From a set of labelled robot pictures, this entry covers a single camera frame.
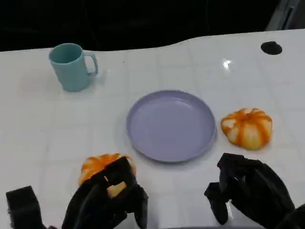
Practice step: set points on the pale green mug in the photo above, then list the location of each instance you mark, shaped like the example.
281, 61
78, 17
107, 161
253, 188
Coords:
70, 71

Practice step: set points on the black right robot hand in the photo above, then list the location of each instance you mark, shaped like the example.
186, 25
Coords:
259, 190

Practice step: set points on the lilac plate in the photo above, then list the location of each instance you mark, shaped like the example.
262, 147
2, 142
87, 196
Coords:
171, 126

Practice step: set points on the grey background furniture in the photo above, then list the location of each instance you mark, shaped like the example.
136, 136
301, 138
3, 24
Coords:
286, 14

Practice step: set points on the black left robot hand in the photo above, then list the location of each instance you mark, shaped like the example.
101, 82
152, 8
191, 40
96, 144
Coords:
95, 205

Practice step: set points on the orange and white bread roll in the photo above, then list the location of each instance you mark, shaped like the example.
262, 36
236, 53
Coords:
95, 164
247, 130

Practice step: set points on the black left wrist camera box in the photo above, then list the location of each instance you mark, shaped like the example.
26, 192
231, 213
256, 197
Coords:
22, 207

